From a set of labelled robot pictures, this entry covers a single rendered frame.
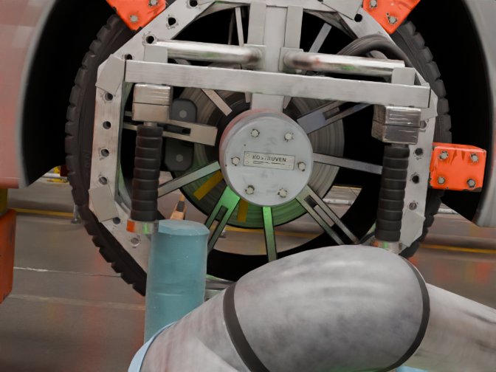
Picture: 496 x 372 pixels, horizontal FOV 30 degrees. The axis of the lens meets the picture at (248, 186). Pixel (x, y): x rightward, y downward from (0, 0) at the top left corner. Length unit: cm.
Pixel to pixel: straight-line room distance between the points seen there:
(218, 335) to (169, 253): 57
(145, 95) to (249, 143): 18
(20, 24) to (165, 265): 49
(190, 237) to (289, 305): 60
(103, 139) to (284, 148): 31
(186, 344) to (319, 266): 14
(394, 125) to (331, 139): 43
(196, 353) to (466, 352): 30
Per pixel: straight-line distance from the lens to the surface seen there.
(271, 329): 78
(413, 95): 131
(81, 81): 156
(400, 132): 128
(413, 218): 152
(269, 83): 128
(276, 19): 147
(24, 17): 159
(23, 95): 160
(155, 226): 127
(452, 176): 153
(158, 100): 125
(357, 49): 136
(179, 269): 137
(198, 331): 83
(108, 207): 149
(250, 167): 133
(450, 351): 95
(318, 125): 159
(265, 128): 133
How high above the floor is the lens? 100
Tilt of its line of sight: 8 degrees down
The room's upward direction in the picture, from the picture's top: 5 degrees clockwise
